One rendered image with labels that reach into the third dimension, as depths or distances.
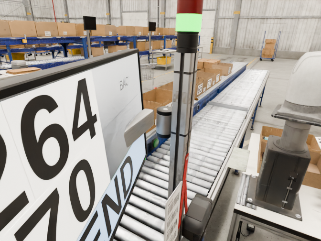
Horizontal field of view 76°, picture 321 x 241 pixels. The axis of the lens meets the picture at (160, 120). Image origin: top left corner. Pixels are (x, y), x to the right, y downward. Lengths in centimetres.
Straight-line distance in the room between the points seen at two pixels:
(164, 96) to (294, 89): 132
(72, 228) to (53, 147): 11
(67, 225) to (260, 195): 112
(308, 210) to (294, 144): 40
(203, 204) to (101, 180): 44
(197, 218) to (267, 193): 66
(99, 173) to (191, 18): 32
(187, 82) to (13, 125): 33
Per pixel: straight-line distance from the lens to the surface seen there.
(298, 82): 107
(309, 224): 133
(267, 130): 203
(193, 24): 43
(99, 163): 33
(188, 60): 44
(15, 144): 20
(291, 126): 114
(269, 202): 131
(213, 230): 210
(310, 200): 148
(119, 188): 42
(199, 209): 70
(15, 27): 598
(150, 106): 174
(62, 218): 27
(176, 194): 53
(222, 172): 148
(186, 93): 45
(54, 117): 23
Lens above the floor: 159
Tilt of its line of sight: 23 degrees down
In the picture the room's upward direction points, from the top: 1 degrees clockwise
